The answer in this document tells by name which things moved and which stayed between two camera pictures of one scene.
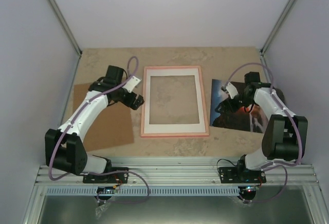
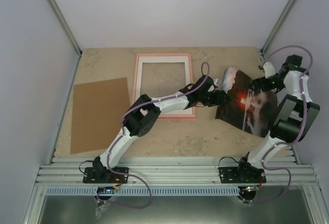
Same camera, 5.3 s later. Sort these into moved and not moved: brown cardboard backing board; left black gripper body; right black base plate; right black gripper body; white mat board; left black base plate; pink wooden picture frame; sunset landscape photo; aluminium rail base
Moved: right black gripper body; pink wooden picture frame; left black gripper body; sunset landscape photo; white mat board
Not moved: left black base plate; right black base plate; brown cardboard backing board; aluminium rail base
